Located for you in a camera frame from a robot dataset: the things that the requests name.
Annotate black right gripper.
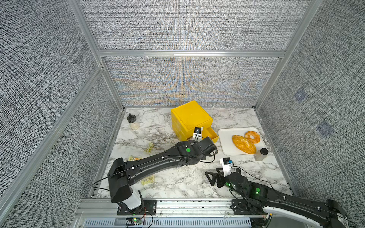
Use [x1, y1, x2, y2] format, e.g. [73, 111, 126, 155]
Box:
[204, 168, 245, 200]

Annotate white slotted cable duct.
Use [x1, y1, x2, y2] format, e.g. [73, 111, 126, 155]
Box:
[81, 217, 252, 228]

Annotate white plastic tray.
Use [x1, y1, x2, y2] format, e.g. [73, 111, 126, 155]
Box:
[218, 127, 268, 156]

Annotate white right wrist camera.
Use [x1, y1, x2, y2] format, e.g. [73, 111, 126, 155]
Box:
[220, 157, 233, 177]

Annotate glass jar black lid left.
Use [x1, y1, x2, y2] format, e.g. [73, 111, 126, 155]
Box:
[127, 114, 139, 130]

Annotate glass jar black lid right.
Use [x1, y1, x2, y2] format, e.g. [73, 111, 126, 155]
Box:
[254, 148, 269, 162]

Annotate yellow plastic drawer cabinet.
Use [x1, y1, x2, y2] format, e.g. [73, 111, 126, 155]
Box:
[171, 101, 219, 143]

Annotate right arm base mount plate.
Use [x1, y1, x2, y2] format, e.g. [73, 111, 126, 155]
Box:
[230, 199, 265, 215]

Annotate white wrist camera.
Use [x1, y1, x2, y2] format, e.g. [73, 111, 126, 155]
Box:
[220, 157, 233, 177]
[192, 127, 203, 142]

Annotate glass jar black lid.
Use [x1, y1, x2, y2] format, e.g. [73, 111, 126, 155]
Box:
[254, 148, 269, 162]
[127, 114, 139, 130]

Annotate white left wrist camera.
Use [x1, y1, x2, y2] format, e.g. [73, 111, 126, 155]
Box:
[192, 127, 203, 142]

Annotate aluminium enclosure frame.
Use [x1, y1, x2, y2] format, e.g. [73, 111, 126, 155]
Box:
[1, 1, 322, 221]

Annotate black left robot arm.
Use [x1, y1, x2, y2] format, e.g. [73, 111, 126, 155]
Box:
[107, 137, 218, 210]

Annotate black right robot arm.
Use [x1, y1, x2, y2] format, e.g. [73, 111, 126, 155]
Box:
[205, 168, 349, 228]

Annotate crumb-coated oval bread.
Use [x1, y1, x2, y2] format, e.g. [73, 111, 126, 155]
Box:
[232, 135, 257, 154]

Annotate aluminium front rail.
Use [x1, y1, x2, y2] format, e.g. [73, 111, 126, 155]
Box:
[75, 198, 286, 219]

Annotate yellow cookie packet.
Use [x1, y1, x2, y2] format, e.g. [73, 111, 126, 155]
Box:
[128, 156, 142, 161]
[145, 142, 154, 154]
[141, 175, 155, 186]

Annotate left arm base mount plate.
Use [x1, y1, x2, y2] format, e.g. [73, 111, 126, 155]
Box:
[116, 199, 157, 216]

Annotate glazed twisted ring bread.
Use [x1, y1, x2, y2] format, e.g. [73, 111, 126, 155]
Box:
[245, 131, 261, 144]

